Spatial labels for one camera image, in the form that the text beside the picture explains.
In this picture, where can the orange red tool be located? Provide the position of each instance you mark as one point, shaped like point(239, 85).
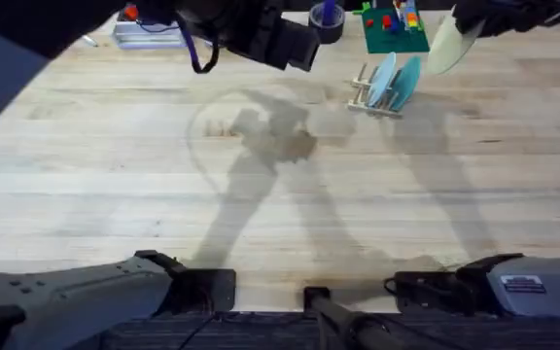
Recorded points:
point(130, 12)

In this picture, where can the pale green plate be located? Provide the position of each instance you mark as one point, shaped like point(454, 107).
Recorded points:
point(447, 51)

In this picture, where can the small wooden peg rack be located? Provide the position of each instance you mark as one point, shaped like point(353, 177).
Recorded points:
point(365, 99)

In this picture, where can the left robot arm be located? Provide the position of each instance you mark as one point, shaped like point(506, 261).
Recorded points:
point(66, 301)

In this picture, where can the silver pen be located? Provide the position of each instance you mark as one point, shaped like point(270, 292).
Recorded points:
point(90, 41)

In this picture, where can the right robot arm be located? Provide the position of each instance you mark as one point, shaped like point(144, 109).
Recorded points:
point(533, 291)

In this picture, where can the green board with toy blocks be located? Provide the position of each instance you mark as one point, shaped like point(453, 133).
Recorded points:
point(394, 34)

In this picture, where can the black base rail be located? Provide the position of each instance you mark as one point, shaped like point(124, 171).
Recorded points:
point(270, 333)

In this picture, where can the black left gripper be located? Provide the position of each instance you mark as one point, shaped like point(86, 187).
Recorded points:
point(265, 34)

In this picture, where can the teal plate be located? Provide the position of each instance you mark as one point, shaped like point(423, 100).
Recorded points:
point(405, 80)

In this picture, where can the light blue plate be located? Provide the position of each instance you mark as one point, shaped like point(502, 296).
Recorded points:
point(382, 78)

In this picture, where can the dark tape roll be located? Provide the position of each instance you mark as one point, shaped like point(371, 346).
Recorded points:
point(326, 30)

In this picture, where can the black metal post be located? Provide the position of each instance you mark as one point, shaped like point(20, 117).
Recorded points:
point(343, 318)

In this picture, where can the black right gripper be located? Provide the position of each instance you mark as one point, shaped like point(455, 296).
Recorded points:
point(528, 14)

